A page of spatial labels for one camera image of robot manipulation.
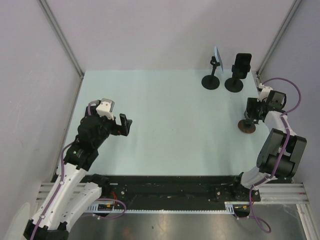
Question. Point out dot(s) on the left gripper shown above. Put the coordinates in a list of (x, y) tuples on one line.
[(122, 129)]

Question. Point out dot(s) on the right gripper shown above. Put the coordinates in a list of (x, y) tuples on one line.
[(252, 103)]

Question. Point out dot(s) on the wooden base phone stand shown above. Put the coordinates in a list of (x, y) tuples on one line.
[(246, 126)]

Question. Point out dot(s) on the black phone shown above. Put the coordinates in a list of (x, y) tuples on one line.
[(243, 62)]

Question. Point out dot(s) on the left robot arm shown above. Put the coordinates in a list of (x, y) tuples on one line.
[(60, 210)]

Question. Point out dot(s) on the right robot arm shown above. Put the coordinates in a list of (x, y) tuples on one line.
[(282, 150)]

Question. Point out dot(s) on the black stand with blue phone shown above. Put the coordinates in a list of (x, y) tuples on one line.
[(211, 82)]

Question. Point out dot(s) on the light blue phone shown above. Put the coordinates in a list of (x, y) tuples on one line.
[(219, 62)]

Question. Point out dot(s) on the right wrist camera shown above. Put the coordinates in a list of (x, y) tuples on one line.
[(263, 92)]

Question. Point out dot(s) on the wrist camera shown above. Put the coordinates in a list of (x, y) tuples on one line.
[(105, 108), (263, 92)]

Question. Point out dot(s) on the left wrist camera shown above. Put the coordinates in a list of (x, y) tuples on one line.
[(105, 108)]

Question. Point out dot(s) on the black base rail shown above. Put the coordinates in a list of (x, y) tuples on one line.
[(173, 193)]

